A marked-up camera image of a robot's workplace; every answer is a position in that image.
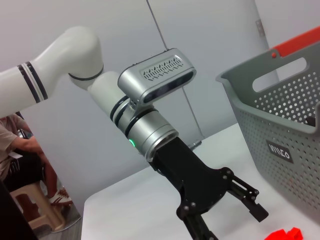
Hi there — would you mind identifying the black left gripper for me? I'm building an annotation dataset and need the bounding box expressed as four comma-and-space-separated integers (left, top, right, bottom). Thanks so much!
146, 136, 270, 240

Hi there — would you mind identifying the bright red toy brick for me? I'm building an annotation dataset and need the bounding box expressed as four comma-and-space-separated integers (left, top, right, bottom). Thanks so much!
264, 229, 291, 240

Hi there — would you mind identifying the small red toy brick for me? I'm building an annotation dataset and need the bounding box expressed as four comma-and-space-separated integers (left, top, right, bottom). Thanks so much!
287, 226, 305, 240

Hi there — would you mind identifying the grey perforated storage bin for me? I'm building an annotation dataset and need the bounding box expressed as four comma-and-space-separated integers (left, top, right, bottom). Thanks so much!
215, 41, 320, 218

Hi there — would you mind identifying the orange bin clip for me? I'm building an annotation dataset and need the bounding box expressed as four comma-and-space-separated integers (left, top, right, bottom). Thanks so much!
270, 24, 320, 59

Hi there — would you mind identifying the left gripper metal connector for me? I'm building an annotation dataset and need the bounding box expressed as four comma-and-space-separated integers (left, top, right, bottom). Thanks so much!
188, 139, 203, 151

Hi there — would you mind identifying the white brown sneaker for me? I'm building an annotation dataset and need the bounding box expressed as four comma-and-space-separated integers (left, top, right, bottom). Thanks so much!
48, 187, 74, 207

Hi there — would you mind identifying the beige plastic stool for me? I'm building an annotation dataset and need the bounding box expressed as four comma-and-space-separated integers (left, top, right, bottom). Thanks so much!
9, 181, 66, 231

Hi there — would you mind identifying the grey door hinge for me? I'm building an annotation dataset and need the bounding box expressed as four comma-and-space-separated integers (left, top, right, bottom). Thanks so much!
254, 18, 266, 38

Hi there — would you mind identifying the seated person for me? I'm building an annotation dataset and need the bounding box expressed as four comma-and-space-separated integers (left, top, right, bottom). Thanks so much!
0, 112, 60, 200

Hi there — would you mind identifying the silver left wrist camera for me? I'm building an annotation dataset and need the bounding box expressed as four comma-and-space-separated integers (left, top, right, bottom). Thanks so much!
117, 47, 197, 105

